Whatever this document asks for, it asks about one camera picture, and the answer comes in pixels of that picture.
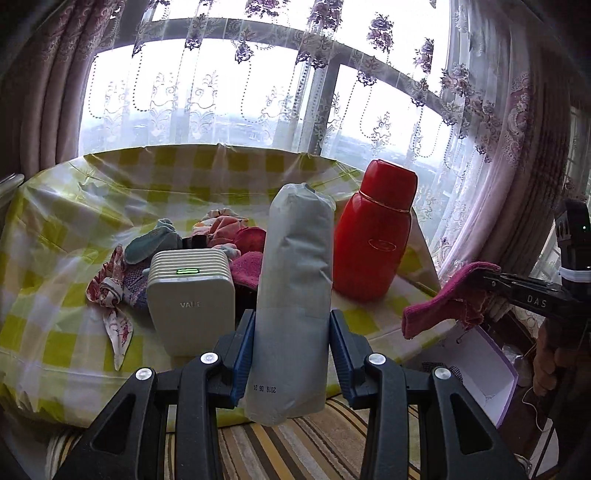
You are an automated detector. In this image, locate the white and purple cardboard box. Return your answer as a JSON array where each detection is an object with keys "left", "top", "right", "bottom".
[{"left": 406, "top": 325, "right": 520, "bottom": 428}]

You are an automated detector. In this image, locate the grey roll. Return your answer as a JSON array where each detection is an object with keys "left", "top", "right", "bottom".
[{"left": 243, "top": 182, "right": 335, "bottom": 425}]

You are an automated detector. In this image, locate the white ribbed plastic device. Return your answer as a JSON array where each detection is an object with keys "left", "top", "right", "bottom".
[{"left": 147, "top": 249, "right": 237, "bottom": 358}]

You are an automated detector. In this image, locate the white floral scrunchie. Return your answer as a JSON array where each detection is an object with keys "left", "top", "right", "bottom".
[{"left": 191, "top": 209, "right": 220, "bottom": 236}]

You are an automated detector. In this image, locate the magenta sock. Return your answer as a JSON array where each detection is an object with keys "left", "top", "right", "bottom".
[{"left": 402, "top": 261, "right": 502, "bottom": 340}]

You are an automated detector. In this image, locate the pink patterned drape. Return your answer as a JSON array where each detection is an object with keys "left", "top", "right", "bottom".
[
  {"left": 0, "top": 0, "right": 125, "bottom": 185},
  {"left": 434, "top": 0, "right": 575, "bottom": 296}
]

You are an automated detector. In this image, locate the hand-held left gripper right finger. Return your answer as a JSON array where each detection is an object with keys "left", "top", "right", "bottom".
[{"left": 329, "top": 309, "right": 529, "bottom": 480}]

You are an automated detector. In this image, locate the floral fabric bow scrunchie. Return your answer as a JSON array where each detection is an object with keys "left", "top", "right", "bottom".
[{"left": 87, "top": 244, "right": 139, "bottom": 372}]

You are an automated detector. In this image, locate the sheer embroidered lace curtain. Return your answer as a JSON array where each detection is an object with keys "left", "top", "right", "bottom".
[{"left": 78, "top": 0, "right": 518, "bottom": 278}]

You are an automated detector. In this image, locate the purple patterned cloth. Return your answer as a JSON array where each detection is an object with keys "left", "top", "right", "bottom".
[{"left": 121, "top": 267, "right": 149, "bottom": 311}]

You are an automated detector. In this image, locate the pink scrunchie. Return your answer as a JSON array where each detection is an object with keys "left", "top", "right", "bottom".
[{"left": 205, "top": 213, "right": 242, "bottom": 250}]

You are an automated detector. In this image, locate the magenta towel cloth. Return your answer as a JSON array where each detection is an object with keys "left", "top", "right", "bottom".
[{"left": 230, "top": 225, "right": 267, "bottom": 289}]

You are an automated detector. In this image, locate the striped sofa cushion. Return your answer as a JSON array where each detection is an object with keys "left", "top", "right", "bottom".
[{"left": 44, "top": 392, "right": 421, "bottom": 480}]

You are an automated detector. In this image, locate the red thermos flask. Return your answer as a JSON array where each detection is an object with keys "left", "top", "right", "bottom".
[{"left": 332, "top": 158, "right": 419, "bottom": 303}]

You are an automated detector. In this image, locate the yellow checked plastic tablecloth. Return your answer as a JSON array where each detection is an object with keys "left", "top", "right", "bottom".
[{"left": 0, "top": 144, "right": 455, "bottom": 428}]

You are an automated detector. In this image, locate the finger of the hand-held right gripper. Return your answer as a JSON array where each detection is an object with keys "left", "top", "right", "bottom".
[
  {"left": 480, "top": 272, "right": 560, "bottom": 289},
  {"left": 496, "top": 289, "right": 562, "bottom": 319}
]

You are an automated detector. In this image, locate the person's right hand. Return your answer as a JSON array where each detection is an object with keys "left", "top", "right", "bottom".
[{"left": 532, "top": 323, "right": 591, "bottom": 398}]

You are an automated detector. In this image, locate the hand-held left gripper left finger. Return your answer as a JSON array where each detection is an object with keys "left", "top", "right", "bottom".
[{"left": 53, "top": 308, "right": 257, "bottom": 480}]

